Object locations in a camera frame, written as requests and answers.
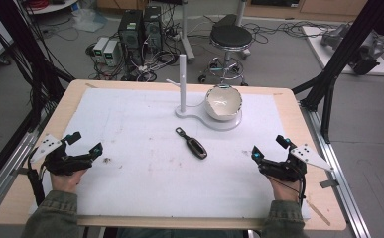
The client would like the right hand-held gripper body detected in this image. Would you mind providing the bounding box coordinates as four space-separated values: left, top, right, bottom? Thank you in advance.
258 144 334 183

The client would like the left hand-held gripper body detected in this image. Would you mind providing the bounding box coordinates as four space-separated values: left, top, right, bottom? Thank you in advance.
30 133 95 177

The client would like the dark car key fob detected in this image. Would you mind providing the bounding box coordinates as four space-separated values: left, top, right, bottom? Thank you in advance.
175 126 209 161

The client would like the person's left hand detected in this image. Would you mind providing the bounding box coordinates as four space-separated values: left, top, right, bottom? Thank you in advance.
50 168 88 195

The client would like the person's right hand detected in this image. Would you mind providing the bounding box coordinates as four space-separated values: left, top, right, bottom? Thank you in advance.
266 175 304 203

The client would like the grey tape strip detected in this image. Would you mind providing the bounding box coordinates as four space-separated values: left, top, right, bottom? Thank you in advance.
10 166 31 177
319 178 340 189

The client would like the thin wooden stick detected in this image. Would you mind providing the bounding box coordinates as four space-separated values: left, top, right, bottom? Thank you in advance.
306 198 331 227

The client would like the white table mat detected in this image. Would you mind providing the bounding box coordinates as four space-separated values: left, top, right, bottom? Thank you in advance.
29 86 313 220

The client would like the white ceramic bowl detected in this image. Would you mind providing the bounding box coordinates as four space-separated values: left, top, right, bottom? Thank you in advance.
204 84 243 122

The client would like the wooden table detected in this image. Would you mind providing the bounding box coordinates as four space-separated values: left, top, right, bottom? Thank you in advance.
0 78 347 232

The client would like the white stand with pole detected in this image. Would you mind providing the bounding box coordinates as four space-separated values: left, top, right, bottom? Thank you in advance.
165 54 243 132

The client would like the white power supply unit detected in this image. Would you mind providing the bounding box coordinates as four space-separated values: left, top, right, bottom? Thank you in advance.
92 36 110 64
102 40 120 67

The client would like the white floor board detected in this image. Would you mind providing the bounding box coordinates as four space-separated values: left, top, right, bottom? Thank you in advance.
301 25 384 77

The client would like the black computer tower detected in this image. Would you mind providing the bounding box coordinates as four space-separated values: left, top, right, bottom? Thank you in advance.
117 9 145 66
142 5 164 52

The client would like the black round stool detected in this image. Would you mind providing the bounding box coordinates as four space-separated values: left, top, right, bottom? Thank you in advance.
197 13 254 87

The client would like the clear plastic bag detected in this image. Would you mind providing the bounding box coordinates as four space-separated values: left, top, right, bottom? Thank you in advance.
71 7 108 33

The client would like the grey machine on board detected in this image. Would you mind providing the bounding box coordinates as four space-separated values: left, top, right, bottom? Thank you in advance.
320 23 384 76

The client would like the round white table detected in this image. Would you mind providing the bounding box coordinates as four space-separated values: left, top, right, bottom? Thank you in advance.
23 0 80 16

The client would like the grey metal stand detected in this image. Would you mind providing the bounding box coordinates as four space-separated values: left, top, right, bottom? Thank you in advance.
179 0 196 64

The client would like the right hand-held gripper cable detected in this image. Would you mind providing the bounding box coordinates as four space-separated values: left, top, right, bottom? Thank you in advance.
297 178 308 207

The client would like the hand-held gripper cable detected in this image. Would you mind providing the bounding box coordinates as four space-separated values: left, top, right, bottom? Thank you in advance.
297 178 308 207
26 158 46 206

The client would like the left hand-held gripper cable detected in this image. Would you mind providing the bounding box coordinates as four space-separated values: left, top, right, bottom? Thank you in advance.
26 158 46 206

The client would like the aluminium rail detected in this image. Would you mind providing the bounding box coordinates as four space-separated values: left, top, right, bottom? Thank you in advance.
299 101 373 238
0 108 50 220

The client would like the black metal frame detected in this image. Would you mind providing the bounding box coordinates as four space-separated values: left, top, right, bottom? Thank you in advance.
0 0 76 194
291 0 384 144

